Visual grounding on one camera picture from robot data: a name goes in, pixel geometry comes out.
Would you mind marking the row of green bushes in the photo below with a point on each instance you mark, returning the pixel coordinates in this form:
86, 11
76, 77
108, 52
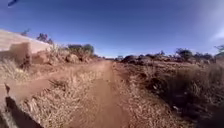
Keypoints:
81, 50

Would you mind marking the reddish dirt path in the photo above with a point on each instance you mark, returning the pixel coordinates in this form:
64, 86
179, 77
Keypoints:
106, 100

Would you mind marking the pile of brown rocks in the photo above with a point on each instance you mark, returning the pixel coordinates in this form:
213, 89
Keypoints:
60, 57

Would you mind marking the dry brown grass field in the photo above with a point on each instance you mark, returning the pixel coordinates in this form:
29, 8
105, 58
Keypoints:
166, 90

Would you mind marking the dry yellow grass verge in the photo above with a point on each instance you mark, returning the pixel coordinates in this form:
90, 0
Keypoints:
56, 96

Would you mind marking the row of distant trees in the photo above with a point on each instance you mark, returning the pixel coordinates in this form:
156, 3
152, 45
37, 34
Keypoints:
186, 54

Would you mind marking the pale concrete wall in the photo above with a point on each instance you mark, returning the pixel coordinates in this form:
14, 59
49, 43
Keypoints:
13, 41

